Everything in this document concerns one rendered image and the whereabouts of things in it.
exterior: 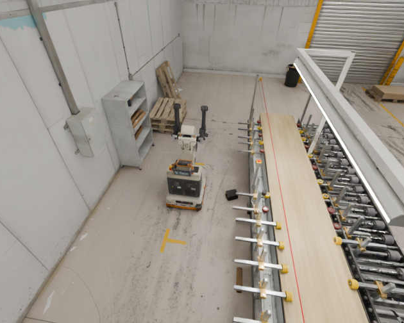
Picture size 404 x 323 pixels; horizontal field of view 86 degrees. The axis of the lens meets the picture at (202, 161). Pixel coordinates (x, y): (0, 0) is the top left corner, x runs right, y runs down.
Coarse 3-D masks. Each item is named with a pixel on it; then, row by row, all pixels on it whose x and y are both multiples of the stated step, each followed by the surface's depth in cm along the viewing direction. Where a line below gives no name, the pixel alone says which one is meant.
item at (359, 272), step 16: (304, 144) 419; (336, 144) 411; (320, 176) 336; (352, 192) 326; (368, 192) 309; (352, 208) 303; (352, 224) 287; (352, 256) 237; (368, 256) 250; (352, 272) 236; (368, 272) 236; (368, 304) 208; (384, 304) 213; (368, 320) 204
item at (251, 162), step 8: (248, 120) 487; (248, 128) 462; (248, 136) 439; (248, 160) 389; (256, 232) 272; (256, 256) 249; (256, 272) 234; (256, 280) 229; (256, 304) 212; (256, 312) 207
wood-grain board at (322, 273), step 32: (288, 128) 426; (288, 160) 351; (288, 192) 298; (320, 192) 299; (288, 224) 259; (320, 224) 260; (288, 256) 229; (320, 256) 230; (288, 288) 205; (320, 288) 206; (352, 288) 207; (288, 320) 186; (320, 320) 187; (352, 320) 187
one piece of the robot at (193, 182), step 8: (168, 168) 345; (176, 168) 345; (192, 168) 326; (200, 168) 346; (168, 176) 343; (176, 176) 340; (184, 176) 338; (192, 176) 335; (200, 176) 338; (168, 184) 355; (176, 184) 354; (184, 184) 349; (192, 184) 346; (200, 184) 352; (176, 192) 365; (184, 192) 362; (192, 192) 359; (200, 192) 368
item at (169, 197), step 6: (204, 180) 401; (204, 186) 390; (168, 192) 377; (204, 192) 397; (168, 198) 368; (174, 198) 367; (180, 198) 367; (186, 198) 367; (192, 198) 367; (198, 198) 367; (168, 204) 377; (174, 204) 375; (180, 204) 372; (186, 204) 370; (198, 204) 365; (198, 210) 375
